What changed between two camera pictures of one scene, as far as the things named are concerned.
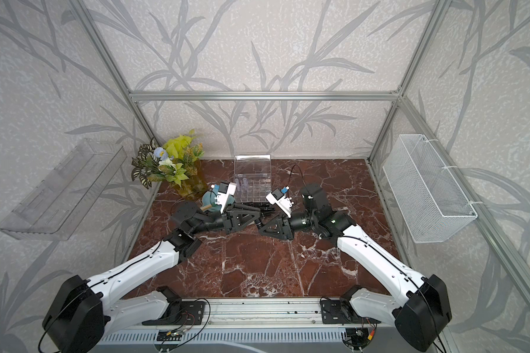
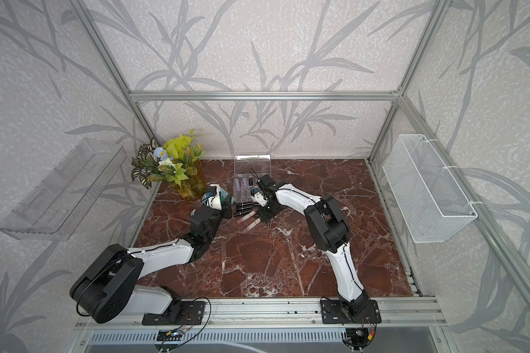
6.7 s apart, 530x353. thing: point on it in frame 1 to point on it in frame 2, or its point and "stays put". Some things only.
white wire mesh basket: x=431 y=203 stays put
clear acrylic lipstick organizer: x=252 y=177 stays put
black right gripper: x=283 y=228 to x=265 y=216
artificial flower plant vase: x=176 y=162 stays put
